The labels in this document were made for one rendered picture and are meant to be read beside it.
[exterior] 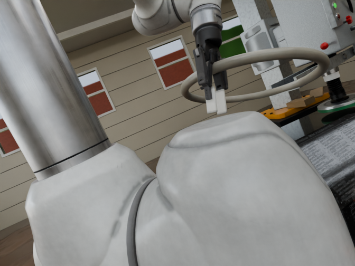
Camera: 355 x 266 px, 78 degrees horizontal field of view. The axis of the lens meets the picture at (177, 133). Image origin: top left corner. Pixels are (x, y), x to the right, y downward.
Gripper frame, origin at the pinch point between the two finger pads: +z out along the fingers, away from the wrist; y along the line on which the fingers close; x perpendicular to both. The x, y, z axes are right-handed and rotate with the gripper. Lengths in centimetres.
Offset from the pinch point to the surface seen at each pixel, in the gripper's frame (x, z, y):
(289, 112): 21, -11, 144
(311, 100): 4, -18, 145
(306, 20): -14, -44, 68
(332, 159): -15, 22, 62
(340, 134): -18, 12, 73
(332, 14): -24, -41, 65
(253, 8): 32, -103, 129
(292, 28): -7, -44, 70
